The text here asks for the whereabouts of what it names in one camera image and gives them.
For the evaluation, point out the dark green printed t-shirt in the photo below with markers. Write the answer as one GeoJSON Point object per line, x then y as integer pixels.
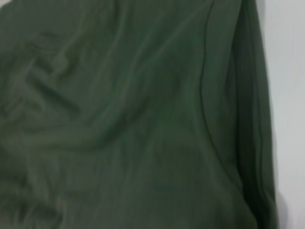
{"type": "Point", "coordinates": [131, 119]}

